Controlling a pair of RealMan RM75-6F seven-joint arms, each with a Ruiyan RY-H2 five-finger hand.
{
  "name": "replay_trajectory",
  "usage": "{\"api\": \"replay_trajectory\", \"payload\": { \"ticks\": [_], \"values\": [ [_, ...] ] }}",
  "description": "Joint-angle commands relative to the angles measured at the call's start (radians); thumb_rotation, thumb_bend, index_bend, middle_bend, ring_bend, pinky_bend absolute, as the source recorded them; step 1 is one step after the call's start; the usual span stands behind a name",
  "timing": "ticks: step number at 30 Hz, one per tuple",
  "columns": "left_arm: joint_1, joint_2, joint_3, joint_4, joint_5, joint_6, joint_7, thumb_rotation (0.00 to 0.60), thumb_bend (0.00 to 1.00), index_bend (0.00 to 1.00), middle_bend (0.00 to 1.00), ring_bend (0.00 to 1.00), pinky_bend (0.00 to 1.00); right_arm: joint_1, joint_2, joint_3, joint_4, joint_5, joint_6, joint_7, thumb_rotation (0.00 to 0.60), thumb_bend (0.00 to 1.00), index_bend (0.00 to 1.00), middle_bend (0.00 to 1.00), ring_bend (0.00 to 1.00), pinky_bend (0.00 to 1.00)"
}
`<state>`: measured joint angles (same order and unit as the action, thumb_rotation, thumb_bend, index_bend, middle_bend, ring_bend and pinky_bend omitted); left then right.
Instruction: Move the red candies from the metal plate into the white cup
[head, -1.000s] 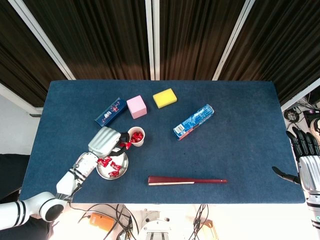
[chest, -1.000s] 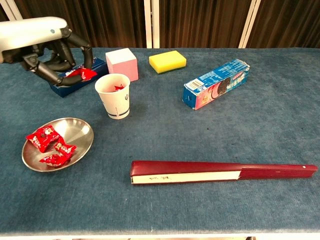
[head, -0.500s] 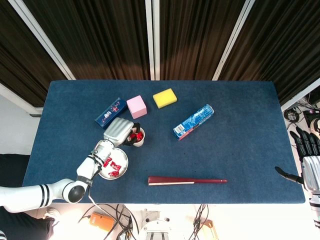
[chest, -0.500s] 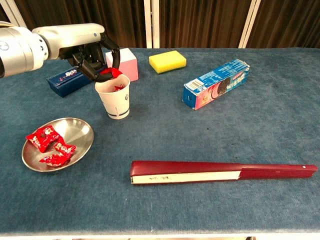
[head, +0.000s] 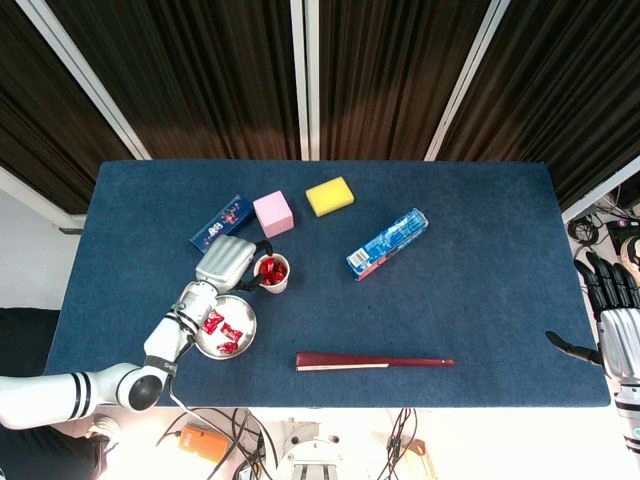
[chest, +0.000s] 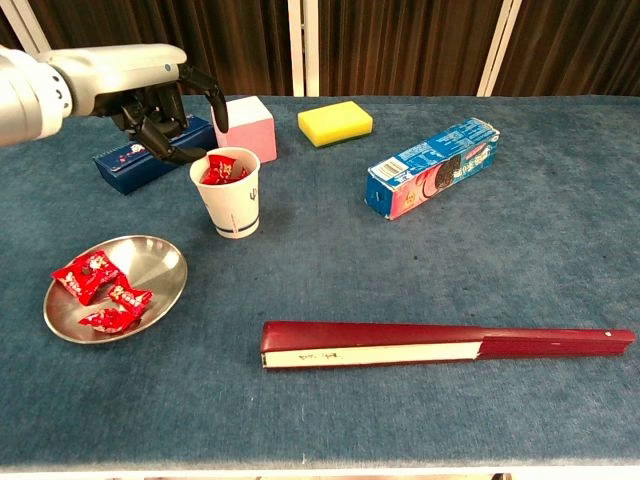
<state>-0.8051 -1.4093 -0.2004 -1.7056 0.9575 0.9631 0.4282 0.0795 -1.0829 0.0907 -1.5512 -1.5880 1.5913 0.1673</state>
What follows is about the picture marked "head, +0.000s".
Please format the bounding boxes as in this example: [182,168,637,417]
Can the red folded fan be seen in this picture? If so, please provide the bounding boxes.
[295,351,457,373]

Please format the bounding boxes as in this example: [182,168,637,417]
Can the black cable bundle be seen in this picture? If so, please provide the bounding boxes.
[154,407,279,480]
[377,407,419,480]

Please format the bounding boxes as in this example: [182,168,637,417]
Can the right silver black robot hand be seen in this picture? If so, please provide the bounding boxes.
[545,251,640,384]

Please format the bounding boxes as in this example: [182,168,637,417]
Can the white silver robot base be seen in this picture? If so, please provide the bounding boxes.
[274,417,346,480]

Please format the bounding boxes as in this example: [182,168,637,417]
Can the dark brown pleated curtain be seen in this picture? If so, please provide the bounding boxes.
[439,0,640,211]
[318,0,494,161]
[47,0,301,161]
[0,0,134,214]

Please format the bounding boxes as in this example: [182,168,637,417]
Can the yellow sponge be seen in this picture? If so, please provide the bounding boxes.
[305,175,356,218]

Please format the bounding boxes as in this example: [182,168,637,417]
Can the white round device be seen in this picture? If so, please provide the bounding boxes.
[619,234,640,276]

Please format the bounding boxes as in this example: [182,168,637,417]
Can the white paper cup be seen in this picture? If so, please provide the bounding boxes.
[252,252,291,295]

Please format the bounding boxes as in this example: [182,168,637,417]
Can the blue felt tablecloth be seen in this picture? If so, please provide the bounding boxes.
[38,159,612,409]

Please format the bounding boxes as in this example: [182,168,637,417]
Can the pink cube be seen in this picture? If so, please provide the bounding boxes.
[252,189,296,239]

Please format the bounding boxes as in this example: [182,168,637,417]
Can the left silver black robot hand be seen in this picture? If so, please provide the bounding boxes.
[194,234,275,293]

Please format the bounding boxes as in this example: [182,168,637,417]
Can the white double frame post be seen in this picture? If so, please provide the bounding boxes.
[289,0,322,162]

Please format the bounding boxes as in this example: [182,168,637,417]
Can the black floor cables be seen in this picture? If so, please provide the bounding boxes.
[567,197,634,296]

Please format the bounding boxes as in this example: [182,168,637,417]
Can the silver metal plate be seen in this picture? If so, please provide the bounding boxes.
[193,294,259,360]

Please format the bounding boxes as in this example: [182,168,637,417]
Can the small black box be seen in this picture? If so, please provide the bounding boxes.
[605,219,632,246]

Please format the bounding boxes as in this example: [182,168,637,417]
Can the dark blue long box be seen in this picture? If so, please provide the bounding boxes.
[189,193,255,253]

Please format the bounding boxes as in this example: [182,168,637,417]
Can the white partition frame post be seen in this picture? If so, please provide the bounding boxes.
[560,154,640,225]
[424,0,511,161]
[14,0,153,161]
[0,164,87,234]

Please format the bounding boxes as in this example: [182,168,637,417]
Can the orange power box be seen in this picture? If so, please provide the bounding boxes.
[178,422,232,464]

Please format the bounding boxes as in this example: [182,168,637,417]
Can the tan wooden piece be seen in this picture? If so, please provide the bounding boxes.
[399,439,439,480]

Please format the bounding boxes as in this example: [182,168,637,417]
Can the light blue toothpaste box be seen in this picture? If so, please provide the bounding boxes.
[346,207,430,282]

